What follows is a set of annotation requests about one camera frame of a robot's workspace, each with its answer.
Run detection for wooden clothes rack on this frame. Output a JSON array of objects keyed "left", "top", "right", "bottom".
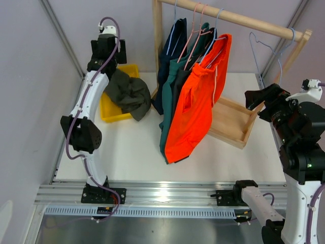
[{"left": 152, "top": 1, "right": 312, "bottom": 149}]

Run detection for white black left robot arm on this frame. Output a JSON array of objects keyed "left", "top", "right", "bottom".
[{"left": 60, "top": 34, "right": 126, "bottom": 206}]

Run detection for pink hanger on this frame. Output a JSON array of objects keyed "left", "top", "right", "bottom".
[
  {"left": 183, "top": 4, "right": 209, "bottom": 71},
  {"left": 177, "top": 2, "right": 201, "bottom": 63}
]

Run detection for slotted grey cable duct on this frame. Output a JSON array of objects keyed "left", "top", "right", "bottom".
[{"left": 45, "top": 205, "right": 236, "bottom": 219}]

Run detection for orange mesh shorts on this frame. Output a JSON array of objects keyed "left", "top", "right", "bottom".
[{"left": 165, "top": 34, "right": 232, "bottom": 164}]

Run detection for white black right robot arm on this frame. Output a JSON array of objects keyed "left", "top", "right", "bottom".
[{"left": 214, "top": 79, "right": 324, "bottom": 243}]

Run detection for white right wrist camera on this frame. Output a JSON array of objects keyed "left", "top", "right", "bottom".
[{"left": 285, "top": 79, "right": 324, "bottom": 104}]

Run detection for aluminium mounting rail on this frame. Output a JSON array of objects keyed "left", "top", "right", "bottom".
[{"left": 34, "top": 179, "right": 289, "bottom": 210}]

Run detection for navy blue shorts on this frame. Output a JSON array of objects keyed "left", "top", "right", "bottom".
[{"left": 152, "top": 34, "right": 187, "bottom": 115}]

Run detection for black shorts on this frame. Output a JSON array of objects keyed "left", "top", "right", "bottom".
[{"left": 159, "top": 27, "right": 214, "bottom": 154}]

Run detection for pink hanger left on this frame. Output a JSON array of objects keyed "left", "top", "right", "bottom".
[{"left": 177, "top": 2, "right": 201, "bottom": 63}]

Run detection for pink hanger right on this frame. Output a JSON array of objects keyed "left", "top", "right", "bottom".
[{"left": 183, "top": 4, "right": 209, "bottom": 71}]

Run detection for yellow plastic tray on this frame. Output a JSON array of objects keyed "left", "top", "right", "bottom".
[{"left": 100, "top": 64, "right": 140, "bottom": 123}]

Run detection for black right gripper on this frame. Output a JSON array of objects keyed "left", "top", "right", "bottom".
[{"left": 245, "top": 82, "right": 302, "bottom": 143}]

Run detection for teal green shorts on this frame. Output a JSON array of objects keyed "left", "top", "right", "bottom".
[{"left": 153, "top": 18, "right": 213, "bottom": 156}]

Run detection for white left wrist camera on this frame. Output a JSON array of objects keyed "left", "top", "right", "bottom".
[{"left": 99, "top": 23, "right": 117, "bottom": 36}]

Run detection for olive green shorts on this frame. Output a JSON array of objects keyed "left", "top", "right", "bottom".
[{"left": 104, "top": 69, "right": 151, "bottom": 121}]

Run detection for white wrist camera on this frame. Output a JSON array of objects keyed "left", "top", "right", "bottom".
[
  {"left": 285, "top": 79, "right": 324, "bottom": 104},
  {"left": 99, "top": 23, "right": 117, "bottom": 36}
]

